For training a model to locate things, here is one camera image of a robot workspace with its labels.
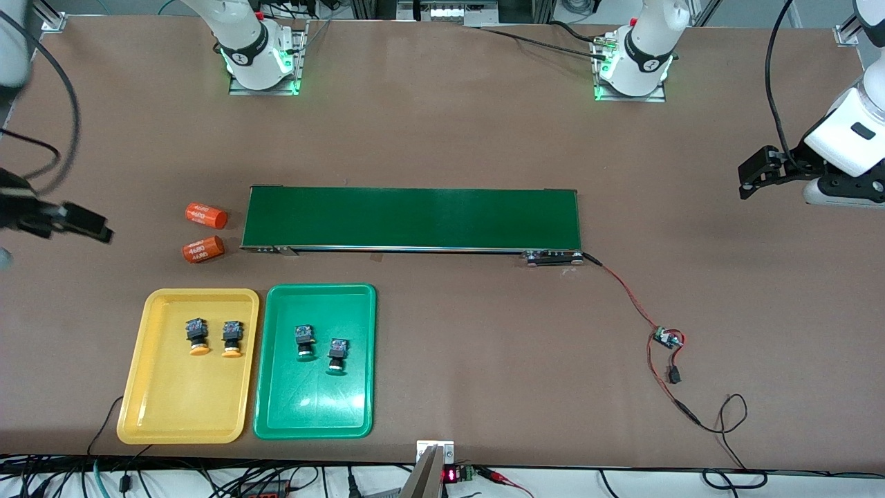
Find orange 4680 cylinder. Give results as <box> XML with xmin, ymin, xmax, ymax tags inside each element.
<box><xmin>185</xmin><ymin>202</ymin><xmax>230</xmax><ymax>230</ymax></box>
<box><xmin>181</xmin><ymin>236</ymin><xmax>226</xmax><ymax>264</ymax></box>

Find yellow push button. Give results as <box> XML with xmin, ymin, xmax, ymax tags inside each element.
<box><xmin>187</xmin><ymin>317</ymin><xmax>211</xmax><ymax>356</ymax></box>
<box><xmin>221</xmin><ymin>320</ymin><xmax>245</xmax><ymax>359</ymax></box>

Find yellow plastic tray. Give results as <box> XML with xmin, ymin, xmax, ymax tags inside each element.
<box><xmin>116</xmin><ymin>288</ymin><xmax>260</xmax><ymax>445</ymax></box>

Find red black power lead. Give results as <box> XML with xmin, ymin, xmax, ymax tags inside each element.
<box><xmin>646</xmin><ymin>342</ymin><xmax>749</xmax><ymax>471</ymax></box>

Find green plastic tray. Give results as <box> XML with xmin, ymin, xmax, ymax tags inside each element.
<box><xmin>253</xmin><ymin>283</ymin><xmax>378</xmax><ymax>441</ymax></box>

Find black power strip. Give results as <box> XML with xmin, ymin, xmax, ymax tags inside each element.
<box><xmin>235</xmin><ymin>479</ymin><xmax>291</xmax><ymax>498</ymax></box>

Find green conveyor belt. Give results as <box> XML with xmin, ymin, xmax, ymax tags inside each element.
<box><xmin>240</xmin><ymin>185</ymin><xmax>585</xmax><ymax>267</ymax></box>

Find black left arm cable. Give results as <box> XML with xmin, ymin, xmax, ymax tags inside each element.
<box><xmin>764</xmin><ymin>0</ymin><xmax>796</xmax><ymax>163</ymax></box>

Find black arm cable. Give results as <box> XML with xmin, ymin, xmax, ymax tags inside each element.
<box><xmin>0</xmin><ymin>10</ymin><xmax>82</xmax><ymax>194</ymax></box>
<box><xmin>764</xmin><ymin>0</ymin><xmax>796</xmax><ymax>163</ymax></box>

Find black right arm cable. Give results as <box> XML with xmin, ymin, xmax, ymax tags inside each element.
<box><xmin>0</xmin><ymin>10</ymin><xmax>82</xmax><ymax>194</ymax></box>

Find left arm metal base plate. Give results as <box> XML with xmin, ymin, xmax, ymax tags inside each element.
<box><xmin>595</xmin><ymin>66</ymin><xmax>667</xmax><ymax>103</ymax></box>

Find red black motor wire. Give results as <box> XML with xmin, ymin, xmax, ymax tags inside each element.
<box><xmin>583</xmin><ymin>252</ymin><xmax>661</xmax><ymax>333</ymax></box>

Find thin black cable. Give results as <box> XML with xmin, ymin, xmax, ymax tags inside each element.
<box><xmin>86</xmin><ymin>396</ymin><xmax>149</xmax><ymax>459</ymax></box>

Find black table cable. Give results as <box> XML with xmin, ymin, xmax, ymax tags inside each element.
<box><xmin>477</xmin><ymin>19</ymin><xmax>613</xmax><ymax>62</ymax></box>

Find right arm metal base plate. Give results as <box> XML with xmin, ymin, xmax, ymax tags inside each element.
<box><xmin>228</xmin><ymin>19</ymin><xmax>310</xmax><ymax>96</ymax></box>

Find aluminium frame structure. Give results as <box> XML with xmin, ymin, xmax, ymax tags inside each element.
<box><xmin>349</xmin><ymin>0</ymin><xmax>554</xmax><ymax>25</ymax></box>

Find grey metal camera mount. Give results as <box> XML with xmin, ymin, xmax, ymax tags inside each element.
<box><xmin>400</xmin><ymin>440</ymin><xmax>456</xmax><ymax>498</ymax></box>

